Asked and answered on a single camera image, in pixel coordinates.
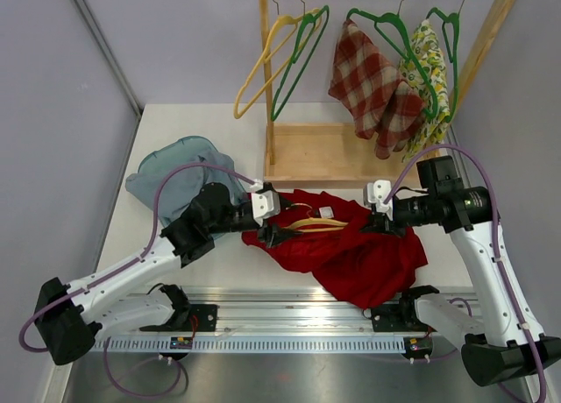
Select aluminium mounting rail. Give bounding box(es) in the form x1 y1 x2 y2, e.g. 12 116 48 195
94 288 483 356

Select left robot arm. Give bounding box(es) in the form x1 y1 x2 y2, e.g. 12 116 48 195
33 182 292 365

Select lemon print skirt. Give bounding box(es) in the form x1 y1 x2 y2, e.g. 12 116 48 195
398 19 451 162

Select teal plastic basin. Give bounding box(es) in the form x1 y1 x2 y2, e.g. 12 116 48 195
138 135 249 209

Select red plaid skirt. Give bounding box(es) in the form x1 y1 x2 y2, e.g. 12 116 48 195
328 19 425 159

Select yellow hanger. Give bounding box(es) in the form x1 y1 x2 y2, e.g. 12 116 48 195
233 0 308 123
285 203 348 233

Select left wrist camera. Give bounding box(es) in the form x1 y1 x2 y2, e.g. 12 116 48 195
250 180 281 227

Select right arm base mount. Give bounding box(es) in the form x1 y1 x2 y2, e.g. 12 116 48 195
362 303 407 333

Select light blue denim skirt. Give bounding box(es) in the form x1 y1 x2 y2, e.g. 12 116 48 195
125 142 238 229

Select green hanger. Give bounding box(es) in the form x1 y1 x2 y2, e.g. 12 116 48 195
345 0 439 119
426 0 465 122
270 4 330 122

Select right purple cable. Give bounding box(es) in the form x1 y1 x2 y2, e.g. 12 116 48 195
383 144 547 403

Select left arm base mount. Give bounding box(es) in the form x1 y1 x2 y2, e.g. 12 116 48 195
174 304 218 334

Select red pleated skirt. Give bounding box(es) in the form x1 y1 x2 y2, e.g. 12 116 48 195
241 189 428 309

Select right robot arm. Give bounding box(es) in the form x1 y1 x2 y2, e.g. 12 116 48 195
362 156 560 386

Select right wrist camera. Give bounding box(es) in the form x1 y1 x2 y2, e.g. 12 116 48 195
363 180 393 214

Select wooden clothes rack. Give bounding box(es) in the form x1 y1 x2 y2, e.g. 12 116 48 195
259 0 516 189

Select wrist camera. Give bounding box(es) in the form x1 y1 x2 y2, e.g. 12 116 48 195
250 180 281 227
363 180 393 214

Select aluminium corner post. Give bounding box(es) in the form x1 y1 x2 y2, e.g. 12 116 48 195
60 0 144 117

